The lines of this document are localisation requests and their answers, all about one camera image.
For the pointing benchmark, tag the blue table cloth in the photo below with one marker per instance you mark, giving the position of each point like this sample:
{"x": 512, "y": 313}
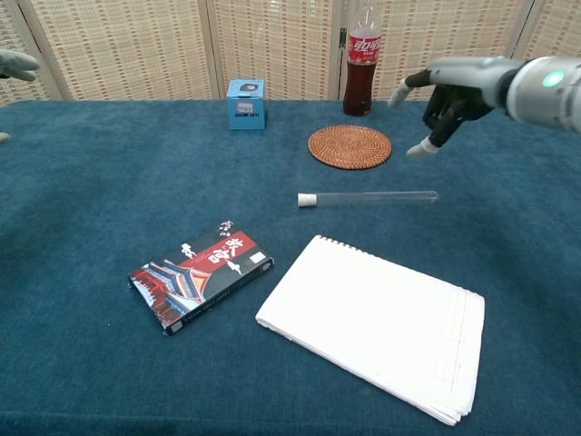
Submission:
{"x": 91, "y": 363}

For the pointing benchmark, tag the white tube cap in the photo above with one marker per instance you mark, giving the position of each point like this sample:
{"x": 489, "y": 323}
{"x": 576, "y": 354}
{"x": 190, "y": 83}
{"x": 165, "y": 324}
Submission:
{"x": 307, "y": 200}

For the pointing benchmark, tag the black screen hinge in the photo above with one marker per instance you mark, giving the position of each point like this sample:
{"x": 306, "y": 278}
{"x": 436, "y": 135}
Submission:
{"x": 342, "y": 37}

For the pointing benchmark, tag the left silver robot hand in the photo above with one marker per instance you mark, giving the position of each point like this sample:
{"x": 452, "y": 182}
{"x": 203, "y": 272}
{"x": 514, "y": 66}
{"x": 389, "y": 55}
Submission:
{"x": 16, "y": 63}

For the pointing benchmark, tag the clear glass test tube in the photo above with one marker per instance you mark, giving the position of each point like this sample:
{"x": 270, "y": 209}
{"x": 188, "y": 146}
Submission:
{"x": 377, "y": 199}

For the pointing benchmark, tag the cola bottle with red cap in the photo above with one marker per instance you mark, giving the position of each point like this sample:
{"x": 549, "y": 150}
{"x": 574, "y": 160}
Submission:
{"x": 361, "y": 82}

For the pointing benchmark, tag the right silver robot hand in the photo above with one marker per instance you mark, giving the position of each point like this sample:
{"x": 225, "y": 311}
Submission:
{"x": 467, "y": 77}

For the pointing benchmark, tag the round woven rattan coaster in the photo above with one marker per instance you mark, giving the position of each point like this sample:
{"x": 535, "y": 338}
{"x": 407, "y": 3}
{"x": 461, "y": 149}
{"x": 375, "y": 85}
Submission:
{"x": 349, "y": 147}

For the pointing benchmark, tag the white spiral notebook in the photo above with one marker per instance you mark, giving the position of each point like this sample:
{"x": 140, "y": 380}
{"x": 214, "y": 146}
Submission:
{"x": 377, "y": 327}

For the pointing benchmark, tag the small light blue box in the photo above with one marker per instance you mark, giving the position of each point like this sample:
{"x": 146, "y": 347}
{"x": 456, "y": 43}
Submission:
{"x": 246, "y": 109}

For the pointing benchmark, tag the red and black book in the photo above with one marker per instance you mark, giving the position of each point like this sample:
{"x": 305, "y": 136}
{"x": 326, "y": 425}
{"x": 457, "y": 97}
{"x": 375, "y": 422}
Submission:
{"x": 199, "y": 279}

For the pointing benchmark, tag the bamboo folding screen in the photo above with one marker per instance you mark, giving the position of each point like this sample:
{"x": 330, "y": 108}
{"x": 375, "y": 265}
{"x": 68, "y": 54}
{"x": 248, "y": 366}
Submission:
{"x": 136, "y": 45}

